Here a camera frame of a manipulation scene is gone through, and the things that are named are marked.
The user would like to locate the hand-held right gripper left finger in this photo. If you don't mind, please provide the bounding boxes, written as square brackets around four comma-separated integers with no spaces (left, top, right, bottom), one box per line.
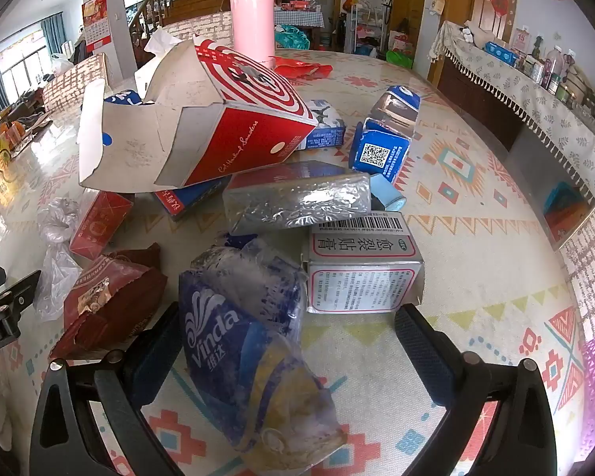
[29,301,186,476]

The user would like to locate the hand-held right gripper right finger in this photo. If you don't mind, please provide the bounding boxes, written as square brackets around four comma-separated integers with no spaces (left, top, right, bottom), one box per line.
[393,303,561,476]

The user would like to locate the clear plastic bag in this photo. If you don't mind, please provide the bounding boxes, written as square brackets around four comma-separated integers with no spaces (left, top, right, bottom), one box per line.
[34,197,85,323]

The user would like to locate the brown snack bag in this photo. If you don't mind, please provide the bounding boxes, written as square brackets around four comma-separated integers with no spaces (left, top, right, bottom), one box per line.
[48,243,169,364]

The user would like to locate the blue plastic tissue wrapper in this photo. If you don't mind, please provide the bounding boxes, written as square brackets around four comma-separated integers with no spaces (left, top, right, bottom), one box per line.
[178,237,349,468]

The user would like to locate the small red box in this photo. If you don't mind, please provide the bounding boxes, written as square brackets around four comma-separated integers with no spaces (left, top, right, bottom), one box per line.
[69,190,134,262]

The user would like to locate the grey small block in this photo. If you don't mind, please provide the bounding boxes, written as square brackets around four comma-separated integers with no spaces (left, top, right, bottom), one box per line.
[302,212,424,314]

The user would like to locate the blue box with white lettering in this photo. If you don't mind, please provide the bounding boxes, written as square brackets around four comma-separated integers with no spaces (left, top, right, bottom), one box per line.
[154,176,231,222]

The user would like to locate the light blue small box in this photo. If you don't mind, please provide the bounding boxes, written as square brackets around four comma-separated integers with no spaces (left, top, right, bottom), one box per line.
[368,173,407,212]

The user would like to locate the silver foil packet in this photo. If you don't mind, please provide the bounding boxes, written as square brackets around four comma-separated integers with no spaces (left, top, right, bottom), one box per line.
[222,171,372,236]

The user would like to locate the blue carton with code label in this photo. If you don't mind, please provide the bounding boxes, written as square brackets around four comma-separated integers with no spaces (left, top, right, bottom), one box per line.
[349,86,422,184]

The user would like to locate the blue and white packet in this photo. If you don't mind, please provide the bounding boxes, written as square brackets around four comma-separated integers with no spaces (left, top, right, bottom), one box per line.
[103,88,154,108]

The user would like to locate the red and white cardboard box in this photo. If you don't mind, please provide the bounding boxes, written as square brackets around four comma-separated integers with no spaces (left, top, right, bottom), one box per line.
[77,35,323,194]

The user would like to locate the blue flower print tissue pack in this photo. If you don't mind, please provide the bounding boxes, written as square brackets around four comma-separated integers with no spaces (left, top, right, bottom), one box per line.
[297,99,348,152]

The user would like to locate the patterned fabric chair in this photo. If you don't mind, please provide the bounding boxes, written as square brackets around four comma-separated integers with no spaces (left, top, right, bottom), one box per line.
[42,54,114,112]
[159,10,236,44]

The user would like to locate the white plastic bag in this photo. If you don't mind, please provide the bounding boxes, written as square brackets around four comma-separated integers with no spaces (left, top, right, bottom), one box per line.
[50,52,76,76]

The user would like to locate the window with blue curtains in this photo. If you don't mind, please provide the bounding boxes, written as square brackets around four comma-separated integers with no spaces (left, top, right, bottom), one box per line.
[0,10,69,110]

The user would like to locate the dark wooden sideboard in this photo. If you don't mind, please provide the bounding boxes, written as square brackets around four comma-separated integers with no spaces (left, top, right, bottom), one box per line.
[435,57,526,152]

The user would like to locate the sideboard with patterned cloth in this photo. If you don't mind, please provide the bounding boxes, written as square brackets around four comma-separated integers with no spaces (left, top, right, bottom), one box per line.
[429,20,595,204]

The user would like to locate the white tissue pack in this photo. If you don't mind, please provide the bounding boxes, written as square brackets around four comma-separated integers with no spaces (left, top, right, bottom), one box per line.
[134,29,185,91]

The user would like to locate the blue wrapped packet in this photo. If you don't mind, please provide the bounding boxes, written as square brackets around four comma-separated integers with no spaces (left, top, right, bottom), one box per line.
[485,41,519,66]

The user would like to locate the red plastic wrapper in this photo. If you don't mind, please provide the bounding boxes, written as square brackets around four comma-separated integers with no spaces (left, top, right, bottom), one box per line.
[275,57,334,79]

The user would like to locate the group of jars and bottles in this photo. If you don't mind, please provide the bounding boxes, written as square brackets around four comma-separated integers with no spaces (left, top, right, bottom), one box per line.
[518,35,595,125]

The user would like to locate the metal shelf rack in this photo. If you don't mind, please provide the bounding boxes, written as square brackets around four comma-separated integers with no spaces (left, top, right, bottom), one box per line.
[353,2,392,56]

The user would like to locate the pink thermos bottle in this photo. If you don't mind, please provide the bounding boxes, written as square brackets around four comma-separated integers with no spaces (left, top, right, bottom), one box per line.
[229,0,278,69]

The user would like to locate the cluttered side table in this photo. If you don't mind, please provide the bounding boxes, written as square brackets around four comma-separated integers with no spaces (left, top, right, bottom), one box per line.
[274,0,325,50]

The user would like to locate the red wall calendar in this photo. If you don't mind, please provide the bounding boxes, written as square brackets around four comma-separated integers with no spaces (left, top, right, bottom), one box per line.
[82,0,111,54]

